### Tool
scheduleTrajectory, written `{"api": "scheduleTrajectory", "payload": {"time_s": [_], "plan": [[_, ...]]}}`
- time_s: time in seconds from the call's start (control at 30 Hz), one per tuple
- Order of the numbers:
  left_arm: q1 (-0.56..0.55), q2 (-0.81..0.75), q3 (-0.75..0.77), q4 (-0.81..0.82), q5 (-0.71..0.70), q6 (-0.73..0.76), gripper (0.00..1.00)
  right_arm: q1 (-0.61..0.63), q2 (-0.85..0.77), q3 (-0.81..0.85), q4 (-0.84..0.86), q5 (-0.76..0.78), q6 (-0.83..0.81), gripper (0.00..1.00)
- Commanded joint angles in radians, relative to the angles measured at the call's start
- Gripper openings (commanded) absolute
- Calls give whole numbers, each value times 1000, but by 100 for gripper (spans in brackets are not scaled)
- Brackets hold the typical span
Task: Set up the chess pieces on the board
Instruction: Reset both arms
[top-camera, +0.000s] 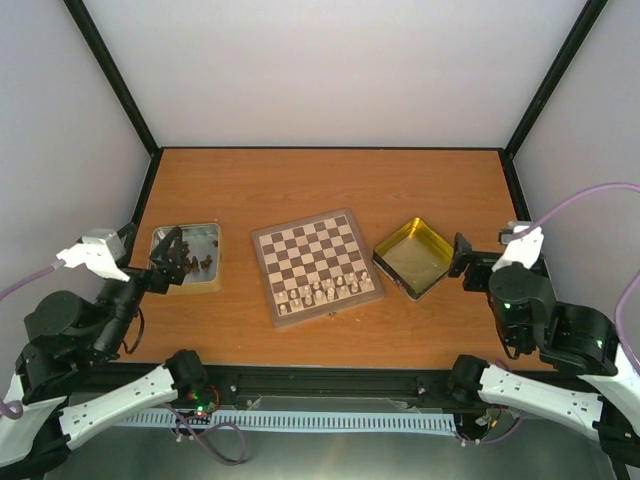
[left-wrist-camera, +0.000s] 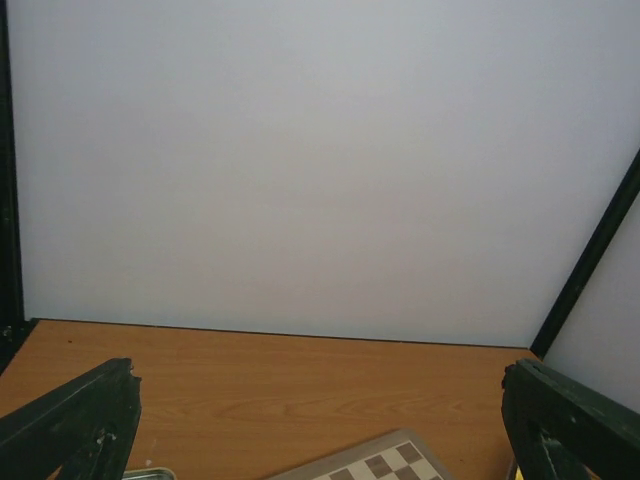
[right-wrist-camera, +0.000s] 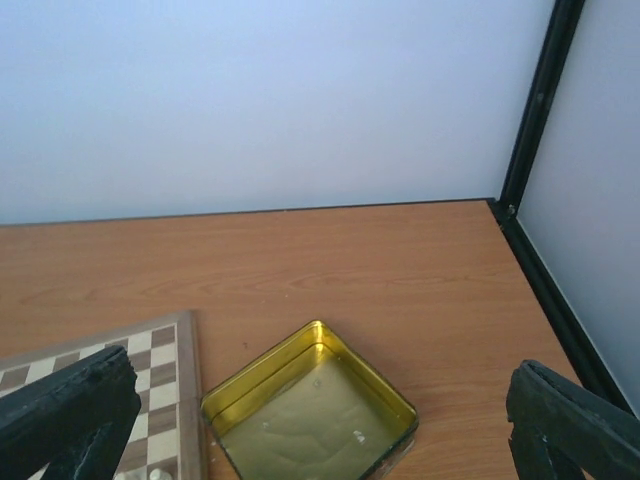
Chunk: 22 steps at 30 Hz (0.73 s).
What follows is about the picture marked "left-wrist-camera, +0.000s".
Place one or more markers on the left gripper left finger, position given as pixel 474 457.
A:
pixel 83 429

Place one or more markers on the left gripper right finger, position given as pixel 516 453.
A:
pixel 561 429

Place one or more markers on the wooden chess board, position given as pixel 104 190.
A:
pixel 398 455

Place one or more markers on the silver metal tin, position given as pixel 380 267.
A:
pixel 159 473

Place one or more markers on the black aluminium frame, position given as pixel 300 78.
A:
pixel 397 170

